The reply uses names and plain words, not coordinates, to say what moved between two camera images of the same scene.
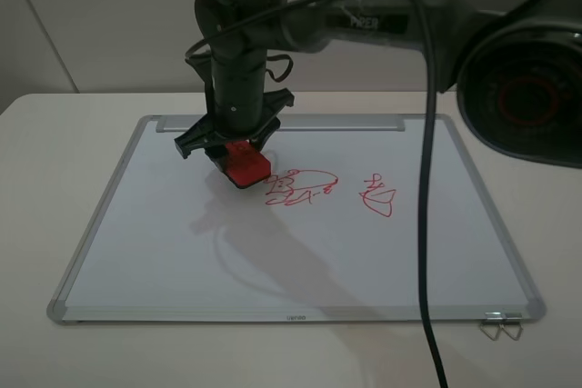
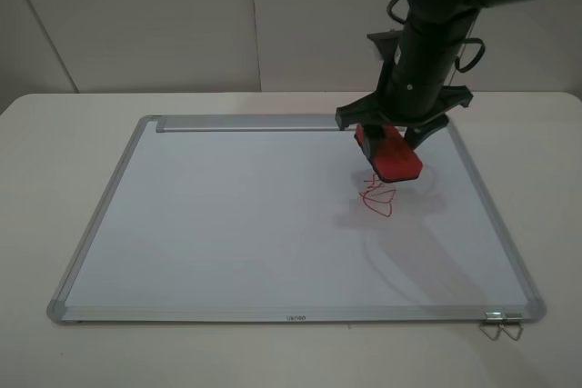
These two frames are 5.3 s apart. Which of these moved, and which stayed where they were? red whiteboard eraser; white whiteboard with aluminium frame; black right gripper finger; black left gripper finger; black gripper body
Moved: black right gripper finger; black gripper body; red whiteboard eraser; black left gripper finger
Stayed: white whiteboard with aluminium frame
